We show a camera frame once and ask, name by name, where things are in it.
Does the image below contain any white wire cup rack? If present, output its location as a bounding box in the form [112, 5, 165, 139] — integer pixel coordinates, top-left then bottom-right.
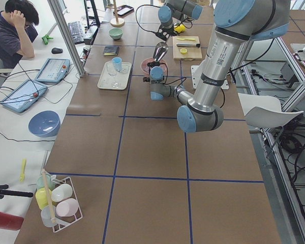
[40, 171, 83, 233]

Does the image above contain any far teach pendant tablet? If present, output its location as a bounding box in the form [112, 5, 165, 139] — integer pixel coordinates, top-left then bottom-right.
[35, 58, 71, 84]

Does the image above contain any wooden cutting board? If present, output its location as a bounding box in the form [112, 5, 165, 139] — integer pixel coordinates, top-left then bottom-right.
[172, 36, 202, 60]

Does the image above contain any black keyboard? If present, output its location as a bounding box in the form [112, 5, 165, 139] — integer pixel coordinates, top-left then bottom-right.
[68, 21, 85, 44]

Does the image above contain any pink bowl of ice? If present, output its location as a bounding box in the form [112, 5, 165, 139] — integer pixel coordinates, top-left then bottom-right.
[141, 57, 167, 76]

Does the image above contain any teach pendant tablet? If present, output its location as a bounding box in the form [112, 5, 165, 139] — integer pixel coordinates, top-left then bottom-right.
[35, 58, 71, 84]
[0, 79, 48, 113]

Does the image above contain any seated person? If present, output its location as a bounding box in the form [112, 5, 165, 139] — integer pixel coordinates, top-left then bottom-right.
[0, 0, 39, 69]

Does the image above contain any metal ice scoop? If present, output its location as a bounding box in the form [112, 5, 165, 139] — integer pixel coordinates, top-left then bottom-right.
[152, 42, 169, 62]

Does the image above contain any black tray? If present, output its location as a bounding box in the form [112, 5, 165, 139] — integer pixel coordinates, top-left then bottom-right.
[116, 5, 134, 17]

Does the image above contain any pink cup in rack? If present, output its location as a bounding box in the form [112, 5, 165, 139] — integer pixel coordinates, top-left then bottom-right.
[56, 198, 79, 217]

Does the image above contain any yellow plastic knife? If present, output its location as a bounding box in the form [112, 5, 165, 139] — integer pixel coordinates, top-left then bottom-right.
[176, 38, 196, 41]

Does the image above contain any near teach pendant tablet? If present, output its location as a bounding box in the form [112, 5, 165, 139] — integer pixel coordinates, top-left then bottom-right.
[0, 79, 48, 113]

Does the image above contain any green cup in rack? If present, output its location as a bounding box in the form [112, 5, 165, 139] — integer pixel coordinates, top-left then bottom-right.
[36, 173, 55, 190]

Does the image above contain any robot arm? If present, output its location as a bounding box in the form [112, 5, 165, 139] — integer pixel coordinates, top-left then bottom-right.
[155, 1, 203, 41]
[149, 0, 290, 133]

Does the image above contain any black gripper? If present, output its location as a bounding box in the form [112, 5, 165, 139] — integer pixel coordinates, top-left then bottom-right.
[155, 27, 177, 41]
[146, 57, 168, 74]

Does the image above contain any white cup in rack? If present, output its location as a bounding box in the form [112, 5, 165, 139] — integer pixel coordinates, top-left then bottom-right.
[51, 184, 73, 202]

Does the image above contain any light blue plastic cup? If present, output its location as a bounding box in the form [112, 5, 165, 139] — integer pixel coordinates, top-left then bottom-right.
[112, 57, 122, 72]

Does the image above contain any wooden stand with base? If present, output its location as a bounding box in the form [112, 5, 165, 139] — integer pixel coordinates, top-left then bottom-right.
[108, 0, 125, 27]

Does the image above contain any yellow cup in rack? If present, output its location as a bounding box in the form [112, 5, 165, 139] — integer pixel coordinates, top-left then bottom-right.
[35, 187, 48, 210]

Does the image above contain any grey cup in rack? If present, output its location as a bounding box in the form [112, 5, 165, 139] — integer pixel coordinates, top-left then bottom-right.
[41, 205, 57, 227]

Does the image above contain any black tripod handle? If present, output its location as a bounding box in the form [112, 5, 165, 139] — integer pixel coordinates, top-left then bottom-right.
[0, 184, 34, 199]

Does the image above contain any aluminium frame post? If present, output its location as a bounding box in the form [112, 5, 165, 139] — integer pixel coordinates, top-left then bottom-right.
[48, 0, 86, 77]

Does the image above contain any red cylinder object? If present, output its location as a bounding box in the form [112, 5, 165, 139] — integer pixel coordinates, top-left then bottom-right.
[0, 211, 24, 231]

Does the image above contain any clear wine glass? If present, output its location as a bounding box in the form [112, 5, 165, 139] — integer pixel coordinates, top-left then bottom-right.
[106, 61, 120, 88]

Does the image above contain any lemon half slice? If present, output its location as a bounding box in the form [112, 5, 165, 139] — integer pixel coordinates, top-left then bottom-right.
[180, 48, 188, 54]

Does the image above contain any yellow plastic fork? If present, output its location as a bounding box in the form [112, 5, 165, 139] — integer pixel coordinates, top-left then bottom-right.
[19, 159, 27, 182]

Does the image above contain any blue bowl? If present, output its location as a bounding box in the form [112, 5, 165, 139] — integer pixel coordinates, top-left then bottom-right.
[28, 110, 60, 138]

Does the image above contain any green ceramic bowl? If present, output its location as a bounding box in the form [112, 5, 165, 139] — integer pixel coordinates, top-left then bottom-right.
[108, 27, 123, 40]

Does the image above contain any whole yellow lemon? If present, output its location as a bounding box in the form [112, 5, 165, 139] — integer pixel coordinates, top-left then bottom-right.
[174, 24, 186, 34]

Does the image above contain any green clamp tool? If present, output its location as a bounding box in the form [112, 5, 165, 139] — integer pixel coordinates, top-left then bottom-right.
[42, 35, 54, 45]

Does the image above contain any cream serving tray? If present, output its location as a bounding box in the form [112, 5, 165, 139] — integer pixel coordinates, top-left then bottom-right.
[97, 61, 132, 90]

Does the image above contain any black computer mouse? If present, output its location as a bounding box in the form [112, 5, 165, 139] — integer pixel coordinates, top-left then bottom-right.
[51, 47, 63, 54]

